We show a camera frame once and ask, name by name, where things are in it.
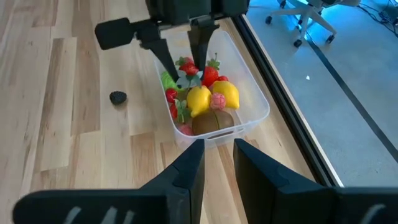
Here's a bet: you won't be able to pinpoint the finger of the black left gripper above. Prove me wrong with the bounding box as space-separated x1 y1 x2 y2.
141 38 181 83
187 24 220 73

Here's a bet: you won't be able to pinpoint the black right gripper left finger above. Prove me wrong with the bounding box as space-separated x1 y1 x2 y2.
12 139 206 224

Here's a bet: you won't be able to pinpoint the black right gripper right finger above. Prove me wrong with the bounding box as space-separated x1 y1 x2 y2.
233 138 398 224

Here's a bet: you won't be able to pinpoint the red strawberry with pale leaves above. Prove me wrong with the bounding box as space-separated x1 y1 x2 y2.
175 57 203 90

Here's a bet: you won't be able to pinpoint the green toy cabbage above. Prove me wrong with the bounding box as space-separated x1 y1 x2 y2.
160 71 181 93

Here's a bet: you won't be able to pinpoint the large red toy strawberry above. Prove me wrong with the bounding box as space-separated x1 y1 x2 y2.
201 52 221 88

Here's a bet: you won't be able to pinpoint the red strawberry with green leaves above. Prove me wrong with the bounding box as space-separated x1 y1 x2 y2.
169 99 192 124

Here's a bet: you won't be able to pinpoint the yellow toy lemon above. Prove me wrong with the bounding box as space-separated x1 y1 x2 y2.
212 80 241 110
186 85 213 118

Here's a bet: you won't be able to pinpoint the black toy blackberry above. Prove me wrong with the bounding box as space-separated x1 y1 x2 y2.
109 90 128 106

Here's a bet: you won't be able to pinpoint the pink toy raspberry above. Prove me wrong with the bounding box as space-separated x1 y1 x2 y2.
210 92 226 111

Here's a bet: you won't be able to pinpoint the small pink-red toy berry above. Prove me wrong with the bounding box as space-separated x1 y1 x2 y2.
177 123 195 137

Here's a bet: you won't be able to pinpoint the brown toy kiwi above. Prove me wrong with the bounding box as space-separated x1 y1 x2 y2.
191 109 235 136

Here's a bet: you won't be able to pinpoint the clear plastic tupperware container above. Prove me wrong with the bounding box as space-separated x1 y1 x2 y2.
154 29 271 151

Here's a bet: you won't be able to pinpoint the office chair with white base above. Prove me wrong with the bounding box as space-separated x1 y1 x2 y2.
265 0 361 48

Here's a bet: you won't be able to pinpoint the black aluminium table frame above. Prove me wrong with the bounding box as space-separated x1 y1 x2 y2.
233 14 345 188

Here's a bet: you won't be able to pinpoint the black floor cables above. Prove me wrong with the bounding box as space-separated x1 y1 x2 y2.
357 0 398 37

